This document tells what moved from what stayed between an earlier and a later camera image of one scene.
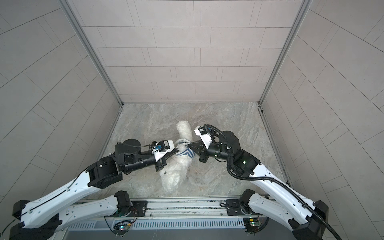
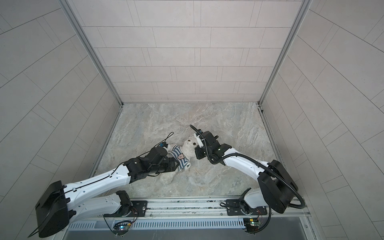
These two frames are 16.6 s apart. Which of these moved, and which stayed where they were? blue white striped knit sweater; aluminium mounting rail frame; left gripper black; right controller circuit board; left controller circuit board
Moved: blue white striped knit sweater; left gripper black
Stayed: left controller circuit board; right controller circuit board; aluminium mounting rail frame
